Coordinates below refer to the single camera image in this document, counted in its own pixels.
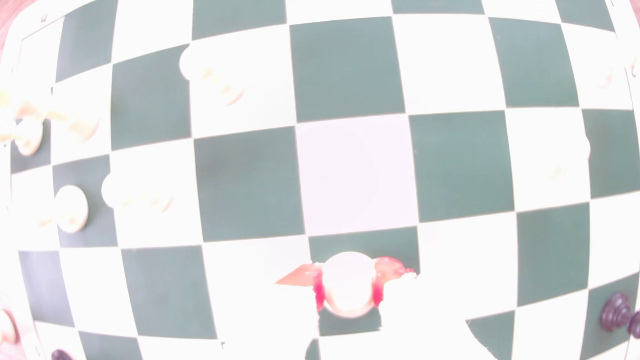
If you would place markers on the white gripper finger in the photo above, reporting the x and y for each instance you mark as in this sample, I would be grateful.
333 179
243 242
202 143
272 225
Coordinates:
425 325
280 320

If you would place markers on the white chess bishop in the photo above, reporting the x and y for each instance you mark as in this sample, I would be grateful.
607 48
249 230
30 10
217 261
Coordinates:
349 286

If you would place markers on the green and white chess mat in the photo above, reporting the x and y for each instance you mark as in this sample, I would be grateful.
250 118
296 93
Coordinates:
460 165

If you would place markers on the white chess pawn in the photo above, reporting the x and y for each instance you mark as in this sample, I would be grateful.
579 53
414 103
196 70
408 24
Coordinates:
132 196
71 209
28 136
570 160
210 75

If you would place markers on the black chess pawn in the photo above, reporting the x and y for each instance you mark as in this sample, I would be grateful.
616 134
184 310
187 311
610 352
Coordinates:
619 314
61 355

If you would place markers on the white chess king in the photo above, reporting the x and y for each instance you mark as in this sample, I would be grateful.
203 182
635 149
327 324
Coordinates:
80 126

